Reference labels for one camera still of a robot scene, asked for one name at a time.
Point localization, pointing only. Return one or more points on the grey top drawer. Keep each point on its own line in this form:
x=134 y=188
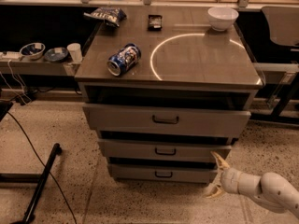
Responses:
x=166 y=120

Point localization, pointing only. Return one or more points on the black stand leg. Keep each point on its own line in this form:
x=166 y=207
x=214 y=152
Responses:
x=29 y=213

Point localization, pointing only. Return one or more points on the grey middle drawer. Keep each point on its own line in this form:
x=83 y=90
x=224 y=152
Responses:
x=162 y=151

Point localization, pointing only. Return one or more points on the dark blue plate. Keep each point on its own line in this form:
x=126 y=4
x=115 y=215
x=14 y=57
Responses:
x=56 y=54

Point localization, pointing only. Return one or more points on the white paper cup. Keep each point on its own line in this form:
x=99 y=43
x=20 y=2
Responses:
x=75 y=51

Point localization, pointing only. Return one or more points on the white power strip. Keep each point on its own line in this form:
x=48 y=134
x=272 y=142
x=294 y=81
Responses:
x=10 y=55

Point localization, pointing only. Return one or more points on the small black tray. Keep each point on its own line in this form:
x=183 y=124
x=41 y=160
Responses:
x=154 y=22

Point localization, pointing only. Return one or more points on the grey bottom drawer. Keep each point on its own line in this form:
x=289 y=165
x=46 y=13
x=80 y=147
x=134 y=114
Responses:
x=162 y=173

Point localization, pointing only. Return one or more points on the grey drawer cabinet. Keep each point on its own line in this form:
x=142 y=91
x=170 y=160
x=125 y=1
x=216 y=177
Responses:
x=184 y=65

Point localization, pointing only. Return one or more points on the grey chair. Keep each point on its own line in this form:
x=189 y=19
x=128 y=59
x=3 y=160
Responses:
x=283 y=25

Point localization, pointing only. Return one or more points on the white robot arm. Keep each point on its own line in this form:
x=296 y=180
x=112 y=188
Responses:
x=270 y=190

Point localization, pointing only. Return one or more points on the blue soda can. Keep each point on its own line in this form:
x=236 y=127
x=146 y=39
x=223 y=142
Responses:
x=120 y=62

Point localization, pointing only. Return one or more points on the grey side shelf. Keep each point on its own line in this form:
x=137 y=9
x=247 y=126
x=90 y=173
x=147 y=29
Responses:
x=39 y=67

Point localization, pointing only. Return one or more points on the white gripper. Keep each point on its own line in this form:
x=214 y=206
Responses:
x=231 y=180

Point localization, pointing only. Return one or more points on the blue chip bag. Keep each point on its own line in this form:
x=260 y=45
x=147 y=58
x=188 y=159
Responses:
x=111 y=16

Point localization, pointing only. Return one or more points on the grey drawer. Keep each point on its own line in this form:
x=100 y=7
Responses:
x=166 y=120
x=162 y=173
x=162 y=151

